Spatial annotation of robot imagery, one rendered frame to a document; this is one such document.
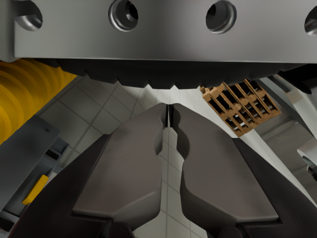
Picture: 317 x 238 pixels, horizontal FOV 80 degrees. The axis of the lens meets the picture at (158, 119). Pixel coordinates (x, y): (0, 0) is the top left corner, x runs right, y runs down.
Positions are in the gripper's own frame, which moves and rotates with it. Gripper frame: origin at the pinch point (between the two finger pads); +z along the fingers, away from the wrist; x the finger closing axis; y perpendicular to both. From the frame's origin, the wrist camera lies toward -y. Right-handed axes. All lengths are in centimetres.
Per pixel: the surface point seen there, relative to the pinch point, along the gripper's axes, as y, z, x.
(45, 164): 34, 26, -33
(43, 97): 2.9, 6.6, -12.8
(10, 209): 35, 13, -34
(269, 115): 208, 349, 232
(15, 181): 27.2, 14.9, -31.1
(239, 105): 187, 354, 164
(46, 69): 0.9, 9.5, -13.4
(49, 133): 26, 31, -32
